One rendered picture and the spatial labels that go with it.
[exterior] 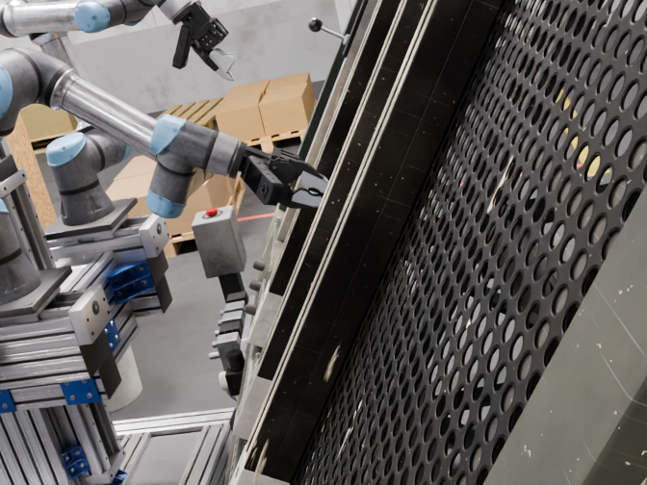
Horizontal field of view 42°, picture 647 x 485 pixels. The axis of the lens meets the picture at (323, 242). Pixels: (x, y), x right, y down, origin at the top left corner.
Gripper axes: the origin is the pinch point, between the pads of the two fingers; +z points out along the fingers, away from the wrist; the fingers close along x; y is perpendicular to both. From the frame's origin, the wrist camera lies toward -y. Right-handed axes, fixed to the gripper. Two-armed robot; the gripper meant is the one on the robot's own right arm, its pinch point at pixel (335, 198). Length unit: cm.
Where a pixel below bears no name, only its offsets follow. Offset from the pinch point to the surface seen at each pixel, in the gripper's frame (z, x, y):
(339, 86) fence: -1, -8, 69
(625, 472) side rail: -1, -31, -121
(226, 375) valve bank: -5, 58, 25
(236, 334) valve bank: -5, 56, 43
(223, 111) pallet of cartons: -40, 123, 515
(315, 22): -12, -20, 75
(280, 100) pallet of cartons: 0, 98, 510
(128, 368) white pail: -32, 148, 157
